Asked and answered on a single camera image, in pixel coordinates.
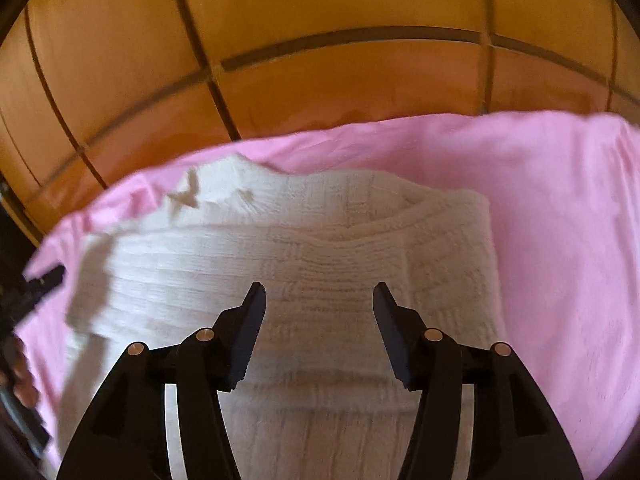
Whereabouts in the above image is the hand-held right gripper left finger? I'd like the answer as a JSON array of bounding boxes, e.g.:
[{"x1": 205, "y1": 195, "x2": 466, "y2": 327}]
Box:
[{"x1": 56, "y1": 281, "x2": 267, "y2": 480}]

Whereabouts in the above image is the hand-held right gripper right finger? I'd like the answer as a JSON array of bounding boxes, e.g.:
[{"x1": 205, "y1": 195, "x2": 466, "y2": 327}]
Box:
[{"x1": 372, "y1": 281, "x2": 585, "y2": 480}]

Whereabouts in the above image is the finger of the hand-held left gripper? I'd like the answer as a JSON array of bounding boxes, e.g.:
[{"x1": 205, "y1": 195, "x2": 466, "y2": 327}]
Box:
[{"x1": 22, "y1": 265, "x2": 67, "y2": 298}]

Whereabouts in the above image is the white knitted sweater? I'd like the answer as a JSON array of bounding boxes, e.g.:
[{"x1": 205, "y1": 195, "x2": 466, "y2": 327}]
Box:
[{"x1": 37, "y1": 154, "x2": 503, "y2": 480}]

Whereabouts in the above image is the person's left hand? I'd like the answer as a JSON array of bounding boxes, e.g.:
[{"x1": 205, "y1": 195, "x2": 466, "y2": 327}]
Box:
[{"x1": 9, "y1": 334, "x2": 41, "y2": 407}]

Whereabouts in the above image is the pink blanket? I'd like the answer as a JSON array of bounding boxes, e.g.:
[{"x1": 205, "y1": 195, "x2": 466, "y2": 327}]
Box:
[{"x1": 15, "y1": 112, "x2": 640, "y2": 480}]

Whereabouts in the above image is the wooden wardrobe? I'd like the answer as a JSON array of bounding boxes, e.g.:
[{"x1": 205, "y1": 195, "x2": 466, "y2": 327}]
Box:
[{"x1": 0, "y1": 0, "x2": 640, "y2": 250}]

